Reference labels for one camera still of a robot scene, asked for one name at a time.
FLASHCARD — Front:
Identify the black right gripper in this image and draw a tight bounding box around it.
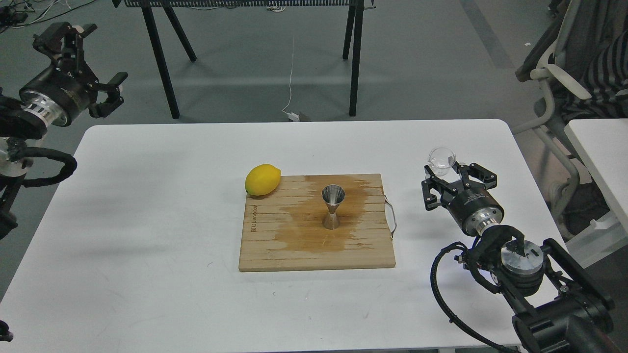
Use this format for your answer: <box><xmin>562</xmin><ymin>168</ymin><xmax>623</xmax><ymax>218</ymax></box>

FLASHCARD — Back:
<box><xmin>421</xmin><ymin>162</ymin><xmax>504</xmax><ymax>237</ymax></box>

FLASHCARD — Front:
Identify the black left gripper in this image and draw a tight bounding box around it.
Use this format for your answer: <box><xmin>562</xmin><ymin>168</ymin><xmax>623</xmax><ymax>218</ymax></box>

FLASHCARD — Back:
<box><xmin>20</xmin><ymin>22</ymin><xmax>129</xmax><ymax>127</ymax></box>

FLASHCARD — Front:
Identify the small clear glass beaker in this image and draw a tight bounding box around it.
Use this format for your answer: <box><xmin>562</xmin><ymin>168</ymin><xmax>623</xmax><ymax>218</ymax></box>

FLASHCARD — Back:
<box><xmin>427</xmin><ymin>147</ymin><xmax>457</xmax><ymax>177</ymax></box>

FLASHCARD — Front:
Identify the steel double jigger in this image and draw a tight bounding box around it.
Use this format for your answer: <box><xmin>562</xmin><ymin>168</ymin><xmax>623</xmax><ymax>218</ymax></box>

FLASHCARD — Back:
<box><xmin>321</xmin><ymin>184</ymin><xmax>346</xmax><ymax>230</ymax></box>

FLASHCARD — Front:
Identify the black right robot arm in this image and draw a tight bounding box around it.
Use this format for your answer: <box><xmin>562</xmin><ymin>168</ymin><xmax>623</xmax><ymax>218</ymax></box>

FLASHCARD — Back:
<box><xmin>421</xmin><ymin>162</ymin><xmax>619</xmax><ymax>353</ymax></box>

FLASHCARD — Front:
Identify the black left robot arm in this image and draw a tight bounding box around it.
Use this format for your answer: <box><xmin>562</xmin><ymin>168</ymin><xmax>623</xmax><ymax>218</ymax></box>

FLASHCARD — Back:
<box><xmin>0</xmin><ymin>22</ymin><xmax>128</xmax><ymax>238</ymax></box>

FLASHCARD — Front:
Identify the white side table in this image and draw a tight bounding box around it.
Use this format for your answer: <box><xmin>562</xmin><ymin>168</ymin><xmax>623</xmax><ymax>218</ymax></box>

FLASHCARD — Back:
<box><xmin>565</xmin><ymin>119</ymin><xmax>628</xmax><ymax>229</ymax></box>

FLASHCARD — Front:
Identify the grey office chair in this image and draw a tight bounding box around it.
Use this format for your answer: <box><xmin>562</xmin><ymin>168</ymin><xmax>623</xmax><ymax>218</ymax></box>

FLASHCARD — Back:
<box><xmin>512</xmin><ymin>0</ymin><xmax>627</xmax><ymax>241</ymax></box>

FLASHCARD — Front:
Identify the wooden cutting board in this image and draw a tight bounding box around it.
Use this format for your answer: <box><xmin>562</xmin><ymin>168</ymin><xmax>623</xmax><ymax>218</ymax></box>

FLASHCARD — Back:
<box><xmin>238</xmin><ymin>174</ymin><xmax>395</xmax><ymax>272</ymax></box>

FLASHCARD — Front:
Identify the yellow lemon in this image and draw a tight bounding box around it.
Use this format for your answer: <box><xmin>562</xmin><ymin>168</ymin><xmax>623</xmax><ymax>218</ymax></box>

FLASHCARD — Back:
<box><xmin>245</xmin><ymin>164</ymin><xmax>281</xmax><ymax>196</ymax></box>

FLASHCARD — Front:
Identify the white cable with plug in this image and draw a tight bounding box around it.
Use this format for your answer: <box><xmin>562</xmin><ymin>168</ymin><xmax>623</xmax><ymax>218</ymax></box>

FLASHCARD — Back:
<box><xmin>282</xmin><ymin>37</ymin><xmax>301</xmax><ymax>122</ymax></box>

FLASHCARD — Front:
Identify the black metal frame table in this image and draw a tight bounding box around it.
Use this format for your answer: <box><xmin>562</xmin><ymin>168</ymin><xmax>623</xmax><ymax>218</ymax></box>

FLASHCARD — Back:
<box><xmin>112</xmin><ymin>0</ymin><xmax>375</xmax><ymax>119</ymax></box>

